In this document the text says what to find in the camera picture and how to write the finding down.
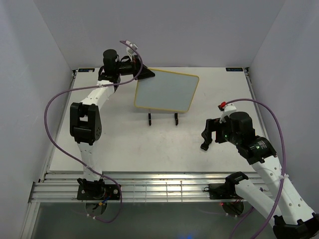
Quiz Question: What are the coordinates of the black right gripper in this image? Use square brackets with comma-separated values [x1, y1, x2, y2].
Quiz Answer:
[201, 117, 241, 145]

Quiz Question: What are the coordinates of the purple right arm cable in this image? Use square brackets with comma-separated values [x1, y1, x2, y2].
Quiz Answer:
[228, 98, 287, 239]

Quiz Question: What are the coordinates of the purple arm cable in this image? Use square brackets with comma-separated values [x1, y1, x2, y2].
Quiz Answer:
[44, 39, 144, 224]
[228, 98, 287, 239]

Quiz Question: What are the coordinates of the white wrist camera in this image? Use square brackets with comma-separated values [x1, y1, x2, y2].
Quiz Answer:
[125, 40, 138, 59]
[218, 102, 237, 123]

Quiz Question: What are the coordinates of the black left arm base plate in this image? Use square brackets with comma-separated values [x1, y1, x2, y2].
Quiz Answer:
[76, 180, 120, 201]

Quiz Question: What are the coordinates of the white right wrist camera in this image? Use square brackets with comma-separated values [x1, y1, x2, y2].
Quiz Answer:
[218, 102, 237, 123]

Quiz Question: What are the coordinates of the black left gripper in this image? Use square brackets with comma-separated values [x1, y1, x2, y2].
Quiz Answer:
[115, 55, 156, 80]

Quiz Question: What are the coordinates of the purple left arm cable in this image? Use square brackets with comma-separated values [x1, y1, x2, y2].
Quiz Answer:
[44, 39, 144, 224]

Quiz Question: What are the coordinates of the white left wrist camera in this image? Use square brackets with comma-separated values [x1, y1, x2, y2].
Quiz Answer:
[125, 40, 138, 59]

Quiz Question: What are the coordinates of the black wire whiteboard stand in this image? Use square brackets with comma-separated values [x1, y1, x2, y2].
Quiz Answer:
[147, 109, 179, 126]

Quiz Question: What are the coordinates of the yellow framed small whiteboard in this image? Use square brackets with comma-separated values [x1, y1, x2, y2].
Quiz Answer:
[134, 69, 199, 113]

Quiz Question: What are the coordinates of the right blue corner label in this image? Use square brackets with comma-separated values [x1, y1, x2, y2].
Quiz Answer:
[225, 67, 244, 72]

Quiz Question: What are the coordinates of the left blue corner label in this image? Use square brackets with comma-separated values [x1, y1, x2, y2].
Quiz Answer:
[78, 68, 95, 73]

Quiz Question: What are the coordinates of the blue corner label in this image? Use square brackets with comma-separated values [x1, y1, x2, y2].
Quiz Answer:
[78, 68, 95, 73]
[225, 67, 244, 72]

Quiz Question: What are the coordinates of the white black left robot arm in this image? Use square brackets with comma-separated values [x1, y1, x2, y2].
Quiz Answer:
[69, 48, 155, 203]

